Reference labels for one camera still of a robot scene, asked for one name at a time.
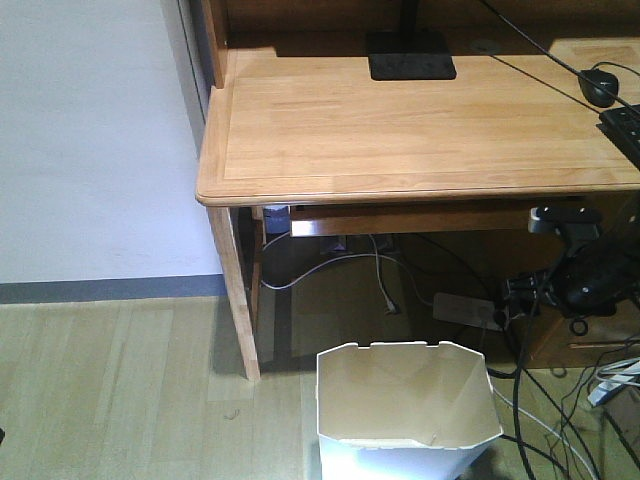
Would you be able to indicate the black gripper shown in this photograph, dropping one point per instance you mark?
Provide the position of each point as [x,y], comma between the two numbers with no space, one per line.
[588,279]

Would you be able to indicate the white trash bin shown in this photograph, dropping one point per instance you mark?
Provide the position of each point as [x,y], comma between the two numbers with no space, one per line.
[405,410]

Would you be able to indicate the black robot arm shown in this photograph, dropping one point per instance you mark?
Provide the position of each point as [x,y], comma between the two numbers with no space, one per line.
[597,269]

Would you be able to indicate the white power strip under desk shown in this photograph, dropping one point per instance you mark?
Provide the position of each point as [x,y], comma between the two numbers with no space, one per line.
[463,310]

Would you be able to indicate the wooden keyboard tray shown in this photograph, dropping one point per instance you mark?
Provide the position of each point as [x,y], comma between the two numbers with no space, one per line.
[439,216]

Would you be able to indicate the black keyboard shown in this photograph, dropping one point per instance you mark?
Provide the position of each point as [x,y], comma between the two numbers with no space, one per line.
[621,127]

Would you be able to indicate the black computer mouse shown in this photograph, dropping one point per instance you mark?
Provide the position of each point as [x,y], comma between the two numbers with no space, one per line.
[600,88]

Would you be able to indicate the black monitor stand base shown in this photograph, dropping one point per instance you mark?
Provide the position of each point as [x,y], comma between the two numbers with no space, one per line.
[406,53]

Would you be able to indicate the wooden desk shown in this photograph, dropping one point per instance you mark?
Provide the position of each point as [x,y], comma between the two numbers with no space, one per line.
[295,118]

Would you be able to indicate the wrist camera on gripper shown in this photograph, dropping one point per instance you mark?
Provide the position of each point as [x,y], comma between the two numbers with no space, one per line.
[568,222]

